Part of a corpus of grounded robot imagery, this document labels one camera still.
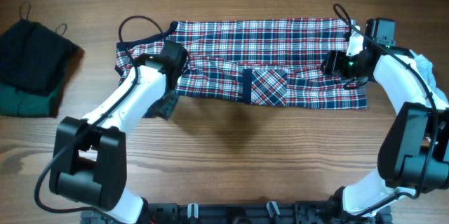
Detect red blue plaid garment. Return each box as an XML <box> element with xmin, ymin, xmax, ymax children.
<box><xmin>115</xmin><ymin>18</ymin><xmax>367</xmax><ymax>110</ymax></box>

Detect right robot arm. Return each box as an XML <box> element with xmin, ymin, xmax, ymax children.
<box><xmin>321</xmin><ymin>46</ymin><xmax>448</xmax><ymax>223</ymax></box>

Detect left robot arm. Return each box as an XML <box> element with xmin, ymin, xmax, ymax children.
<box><xmin>43</xmin><ymin>52</ymin><xmax>188</xmax><ymax>223</ymax></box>

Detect light blue striped garment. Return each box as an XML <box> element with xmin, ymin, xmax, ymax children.
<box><xmin>410</xmin><ymin>50</ymin><xmax>448</xmax><ymax>110</ymax></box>

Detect black folded garment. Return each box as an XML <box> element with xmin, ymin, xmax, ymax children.
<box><xmin>1</xmin><ymin>16</ymin><xmax>79</xmax><ymax>96</ymax></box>

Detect green folded garment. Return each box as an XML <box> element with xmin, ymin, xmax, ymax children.
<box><xmin>1</xmin><ymin>60</ymin><xmax>67</xmax><ymax>117</ymax></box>

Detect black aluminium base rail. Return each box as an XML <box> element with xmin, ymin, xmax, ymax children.
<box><xmin>79</xmin><ymin>201</ymin><xmax>393</xmax><ymax>224</ymax></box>

